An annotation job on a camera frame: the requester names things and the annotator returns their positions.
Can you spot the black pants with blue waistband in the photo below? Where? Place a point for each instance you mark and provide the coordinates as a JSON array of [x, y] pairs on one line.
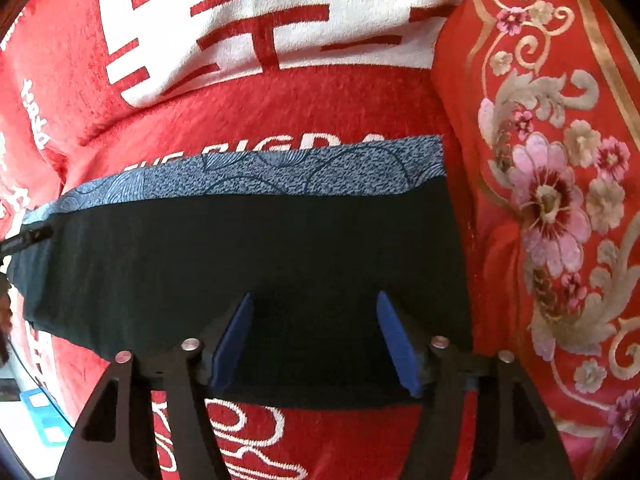
[[250, 240]]

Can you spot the blue box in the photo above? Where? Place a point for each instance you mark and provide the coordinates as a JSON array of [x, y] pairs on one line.
[[42, 412]]

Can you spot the red printed blanket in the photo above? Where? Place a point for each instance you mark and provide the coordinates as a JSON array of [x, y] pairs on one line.
[[300, 105]]

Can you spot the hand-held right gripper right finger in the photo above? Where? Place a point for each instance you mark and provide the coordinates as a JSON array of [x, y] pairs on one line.
[[397, 345]]

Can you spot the red floral quilt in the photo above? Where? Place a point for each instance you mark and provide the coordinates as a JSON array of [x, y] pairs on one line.
[[550, 110]]

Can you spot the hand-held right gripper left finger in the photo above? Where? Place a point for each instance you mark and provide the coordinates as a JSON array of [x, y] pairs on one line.
[[235, 345]]

